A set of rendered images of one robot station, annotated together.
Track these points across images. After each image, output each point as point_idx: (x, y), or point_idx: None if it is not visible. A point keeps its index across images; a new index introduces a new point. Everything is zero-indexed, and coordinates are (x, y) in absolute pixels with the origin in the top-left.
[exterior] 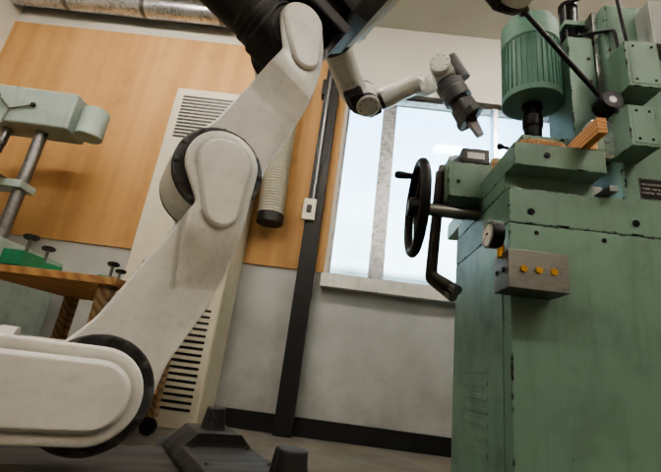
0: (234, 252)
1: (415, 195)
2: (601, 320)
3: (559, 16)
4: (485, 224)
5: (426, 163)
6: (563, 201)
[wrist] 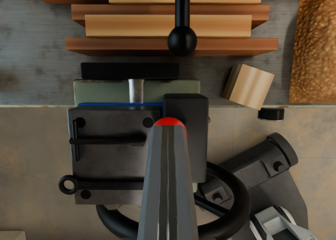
0: (303, 228)
1: (116, 209)
2: None
3: None
4: (270, 120)
5: (248, 215)
6: None
